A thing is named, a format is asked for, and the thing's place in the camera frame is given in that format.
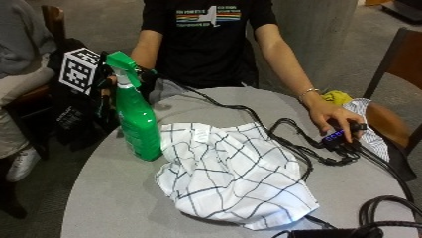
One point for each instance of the green spray bottle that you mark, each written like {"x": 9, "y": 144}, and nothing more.
{"x": 137, "y": 125}

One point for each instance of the black hub with blue lights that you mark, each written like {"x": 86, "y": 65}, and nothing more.
{"x": 335, "y": 137}

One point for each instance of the white striped cloth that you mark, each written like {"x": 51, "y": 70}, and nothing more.
{"x": 372, "y": 139}

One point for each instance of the white cube with black markers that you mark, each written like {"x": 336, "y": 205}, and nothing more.
{"x": 78, "y": 70}

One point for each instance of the yellow cloth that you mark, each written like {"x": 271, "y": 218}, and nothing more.
{"x": 336, "y": 97}

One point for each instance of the brown wooden chair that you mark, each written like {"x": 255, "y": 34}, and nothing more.
{"x": 53, "y": 23}

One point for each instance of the person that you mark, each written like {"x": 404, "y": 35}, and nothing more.
{"x": 202, "y": 49}
{"x": 20, "y": 49}

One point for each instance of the white checked cloth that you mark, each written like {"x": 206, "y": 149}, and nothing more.
{"x": 233, "y": 172}

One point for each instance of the black box device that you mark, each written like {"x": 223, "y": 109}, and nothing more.
{"x": 334, "y": 233}

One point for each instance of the dark furniture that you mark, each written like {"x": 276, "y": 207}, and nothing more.
{"x": 406, "y": 8}

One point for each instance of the wooden chair with black frame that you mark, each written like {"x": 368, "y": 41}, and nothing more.
{"x": 402, "y": 66}

